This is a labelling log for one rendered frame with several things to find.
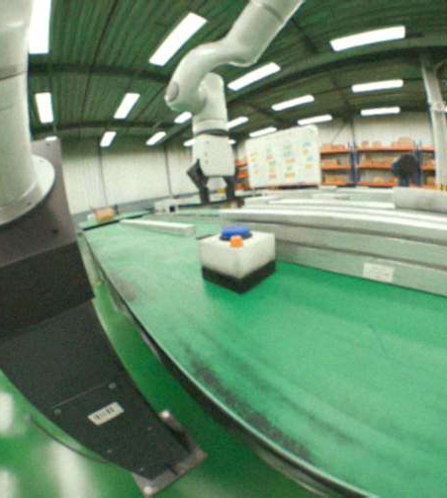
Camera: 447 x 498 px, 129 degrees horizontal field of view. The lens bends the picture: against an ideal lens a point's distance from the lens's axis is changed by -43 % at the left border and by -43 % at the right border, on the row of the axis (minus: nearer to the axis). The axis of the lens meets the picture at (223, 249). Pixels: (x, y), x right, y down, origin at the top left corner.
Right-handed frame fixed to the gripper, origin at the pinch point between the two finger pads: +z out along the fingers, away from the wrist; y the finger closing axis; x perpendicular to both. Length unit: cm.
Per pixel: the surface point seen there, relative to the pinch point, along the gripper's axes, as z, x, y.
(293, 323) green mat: 11.1, 28.9, 18.0
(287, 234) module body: 6.2, 21.1, 5.1
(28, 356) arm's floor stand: 16, 5, 47
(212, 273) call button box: 9.3, 16.2, 17.1
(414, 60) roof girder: -357, 173, -574
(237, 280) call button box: 9.0, 20.9, 17.0
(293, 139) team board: -85, -109, -283
